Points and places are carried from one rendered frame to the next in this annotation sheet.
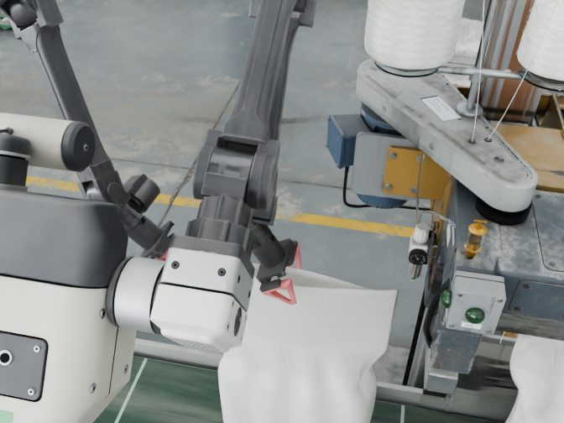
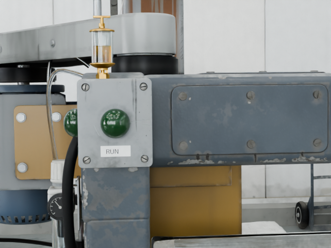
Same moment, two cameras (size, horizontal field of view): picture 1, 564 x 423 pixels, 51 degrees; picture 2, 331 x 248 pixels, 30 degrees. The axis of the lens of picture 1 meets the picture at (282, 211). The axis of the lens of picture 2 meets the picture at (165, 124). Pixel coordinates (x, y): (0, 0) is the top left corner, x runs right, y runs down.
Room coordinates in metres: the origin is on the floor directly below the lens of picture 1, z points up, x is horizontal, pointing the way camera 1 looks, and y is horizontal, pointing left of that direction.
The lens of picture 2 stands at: (-0.01, -0.17, 1.32)
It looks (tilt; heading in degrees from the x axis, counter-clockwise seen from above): 3 degrees down; 343
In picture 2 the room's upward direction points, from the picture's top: 1 degrees counter-clockwise
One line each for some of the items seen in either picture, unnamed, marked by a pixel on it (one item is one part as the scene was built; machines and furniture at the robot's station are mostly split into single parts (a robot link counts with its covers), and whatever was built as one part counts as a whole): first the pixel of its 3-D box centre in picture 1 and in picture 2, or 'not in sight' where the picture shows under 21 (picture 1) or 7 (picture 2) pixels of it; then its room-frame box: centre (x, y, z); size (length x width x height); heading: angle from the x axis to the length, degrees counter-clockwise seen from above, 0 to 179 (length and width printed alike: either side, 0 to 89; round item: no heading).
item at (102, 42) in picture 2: (475, 237); (102, 47); (0.68, -0.31, 1.37); 0.03 x 0.02 x 0.03; 78
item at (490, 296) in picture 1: (474, 302); (115, 122); (0.62, -0.31, 1.29); 0.08 x 0.05 x 0.09; 78
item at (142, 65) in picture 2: (503, 204); (145, 67); (0.79, -0.38, 1.35); 0.09 x 0.09 x 0.03
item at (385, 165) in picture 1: (417, 167); (58, 140); (1.06, -0.30, 1.23); 0.28 x 0.07 x 0.16; 78
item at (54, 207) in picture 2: (417, 256); (60, 206); (0.86, -0.28, 1.16); 0.04 x 0.02 x 0.04; 78
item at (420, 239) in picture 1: (419, 256); (64, 214); (0.87, -0.28, 1.14); 0.05 x 0.04 x 0.16; 168
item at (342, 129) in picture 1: (347, 144); not in sight; (1.13, -0.15, 1.25); 0.10 x 0.08 x 0.12; 13
